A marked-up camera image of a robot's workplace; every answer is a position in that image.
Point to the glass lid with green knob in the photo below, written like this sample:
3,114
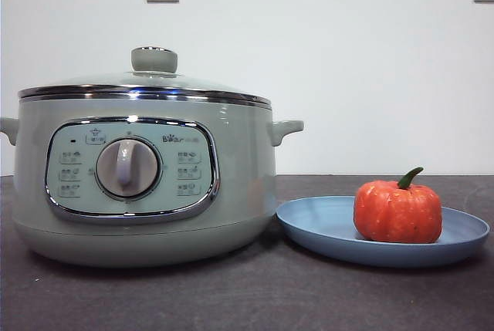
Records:
153,60

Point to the orange pumpkin with green stem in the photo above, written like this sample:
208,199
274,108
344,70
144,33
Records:
397,215

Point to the pale green electric steamer pot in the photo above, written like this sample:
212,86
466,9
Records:
239,176

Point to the blue round plate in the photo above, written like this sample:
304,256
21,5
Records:
316,223

